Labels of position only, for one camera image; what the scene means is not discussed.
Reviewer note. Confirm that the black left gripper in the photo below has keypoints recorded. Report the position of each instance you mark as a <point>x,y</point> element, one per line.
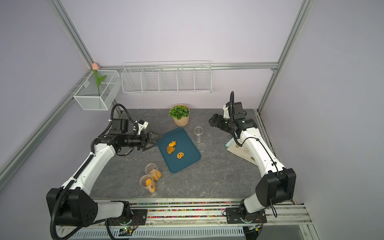
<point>144,142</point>

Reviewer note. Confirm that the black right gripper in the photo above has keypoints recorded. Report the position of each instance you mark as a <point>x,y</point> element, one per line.
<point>218,124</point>

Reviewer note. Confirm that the clear cookie jar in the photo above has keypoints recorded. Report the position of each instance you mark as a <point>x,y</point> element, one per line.
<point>152,170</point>
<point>198,132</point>
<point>148,183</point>

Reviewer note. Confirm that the clear cookie jar back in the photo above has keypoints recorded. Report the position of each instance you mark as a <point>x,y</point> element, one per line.
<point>152,170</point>

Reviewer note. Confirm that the clear jar lid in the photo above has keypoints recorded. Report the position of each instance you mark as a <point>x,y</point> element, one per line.
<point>202,147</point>

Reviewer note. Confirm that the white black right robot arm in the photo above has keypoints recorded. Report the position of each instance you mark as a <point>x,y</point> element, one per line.
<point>277,184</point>

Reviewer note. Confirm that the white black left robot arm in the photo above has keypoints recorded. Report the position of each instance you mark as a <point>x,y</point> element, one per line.
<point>71,204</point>

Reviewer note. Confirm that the clear cookie jar front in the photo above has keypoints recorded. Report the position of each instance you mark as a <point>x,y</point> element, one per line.
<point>148,183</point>

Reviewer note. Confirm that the orange heart shaped cookie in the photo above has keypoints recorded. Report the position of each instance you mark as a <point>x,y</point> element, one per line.
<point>170,150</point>

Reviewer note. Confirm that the light blue garden trowel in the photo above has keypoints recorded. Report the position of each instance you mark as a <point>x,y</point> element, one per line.
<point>228,144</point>

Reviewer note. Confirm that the teal plastic tray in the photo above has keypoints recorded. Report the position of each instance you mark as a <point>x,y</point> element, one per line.
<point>183,145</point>

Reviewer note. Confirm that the orange pretzel shaped cookie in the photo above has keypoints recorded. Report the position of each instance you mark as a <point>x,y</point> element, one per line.
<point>180,155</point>

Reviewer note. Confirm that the green plant in pot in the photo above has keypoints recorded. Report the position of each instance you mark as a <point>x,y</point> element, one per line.
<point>180,115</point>

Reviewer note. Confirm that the beige gardening glove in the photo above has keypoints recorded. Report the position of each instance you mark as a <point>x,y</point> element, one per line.
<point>242,152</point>

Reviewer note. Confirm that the pink artificial tulip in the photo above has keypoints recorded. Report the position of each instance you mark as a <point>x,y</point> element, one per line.
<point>99,79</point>

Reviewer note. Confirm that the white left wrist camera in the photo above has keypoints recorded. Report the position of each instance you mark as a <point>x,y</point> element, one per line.
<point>142,125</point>

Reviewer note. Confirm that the white wire wall shelf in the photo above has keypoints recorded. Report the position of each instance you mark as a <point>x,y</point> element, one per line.
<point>167,77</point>

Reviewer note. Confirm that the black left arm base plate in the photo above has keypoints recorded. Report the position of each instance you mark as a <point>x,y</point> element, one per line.
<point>137,217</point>

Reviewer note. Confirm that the white mesh wall basket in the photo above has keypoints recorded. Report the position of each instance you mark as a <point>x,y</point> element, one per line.
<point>87,94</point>

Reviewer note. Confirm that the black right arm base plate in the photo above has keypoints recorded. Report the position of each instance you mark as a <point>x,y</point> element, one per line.
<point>239,215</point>

